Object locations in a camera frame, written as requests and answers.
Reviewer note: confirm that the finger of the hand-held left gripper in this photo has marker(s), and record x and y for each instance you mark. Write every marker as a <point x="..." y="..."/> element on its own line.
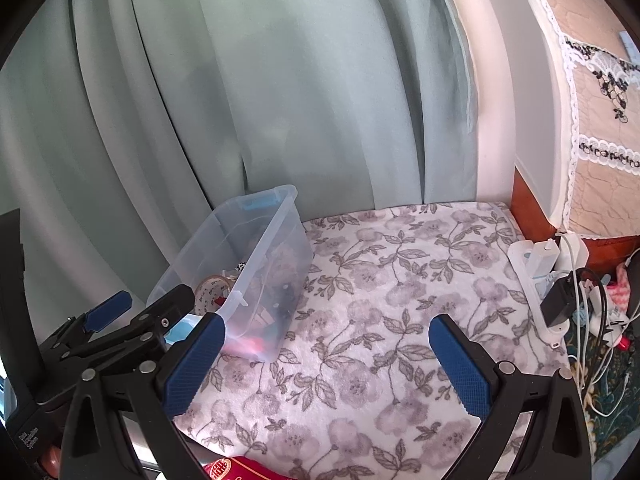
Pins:
<point x="107" y="310"/>
<point x="170" y="302"/>

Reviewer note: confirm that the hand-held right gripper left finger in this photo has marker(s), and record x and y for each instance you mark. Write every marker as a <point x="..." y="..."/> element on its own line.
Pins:
<point x="192" y="365"/>

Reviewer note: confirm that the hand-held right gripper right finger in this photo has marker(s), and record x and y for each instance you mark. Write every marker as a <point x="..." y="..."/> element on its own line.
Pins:
<point x="462" y="365"/>

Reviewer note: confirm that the brown packing tape roll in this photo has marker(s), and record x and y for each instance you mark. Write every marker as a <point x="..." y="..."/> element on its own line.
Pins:
<point x="212" y="292"/>

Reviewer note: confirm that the clear plastic container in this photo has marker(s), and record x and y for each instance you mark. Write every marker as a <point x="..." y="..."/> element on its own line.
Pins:
<point x="270" y="240"/>

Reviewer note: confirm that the black charger block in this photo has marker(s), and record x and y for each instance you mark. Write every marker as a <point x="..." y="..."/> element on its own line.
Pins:
<point x="557" y="305"/>

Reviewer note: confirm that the white power strip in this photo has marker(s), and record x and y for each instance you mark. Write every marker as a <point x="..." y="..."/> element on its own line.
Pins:
<point x="595" y="312"/>
<point x="525" y="270"/>

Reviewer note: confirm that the red snack packet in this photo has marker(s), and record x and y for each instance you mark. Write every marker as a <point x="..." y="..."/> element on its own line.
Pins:
<point x="240" y="470"/>

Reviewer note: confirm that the white charger adapter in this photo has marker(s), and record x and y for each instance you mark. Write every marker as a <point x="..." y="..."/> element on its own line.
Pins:
<point x="575" y="255"/>
<point x="542" y="260"/>

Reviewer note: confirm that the dark floral rug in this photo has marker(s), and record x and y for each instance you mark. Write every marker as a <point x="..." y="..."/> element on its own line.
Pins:
<point x="615" y="390"/>

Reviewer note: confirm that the wooden headboard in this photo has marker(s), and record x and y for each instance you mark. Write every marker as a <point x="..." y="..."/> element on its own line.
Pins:
<point x="530" y="210"/>

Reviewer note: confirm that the pink patterned cloth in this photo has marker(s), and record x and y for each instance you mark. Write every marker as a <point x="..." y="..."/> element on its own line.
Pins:
<point x="620" y="290"/>

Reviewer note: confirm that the beige lace-trimmed headboard cover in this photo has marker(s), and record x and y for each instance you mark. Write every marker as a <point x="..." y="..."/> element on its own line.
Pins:
<point x="600" y="185"/>

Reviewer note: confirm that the pale green curtain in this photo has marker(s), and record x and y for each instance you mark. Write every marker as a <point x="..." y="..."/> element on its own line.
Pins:
<point x="250" y="85"/>

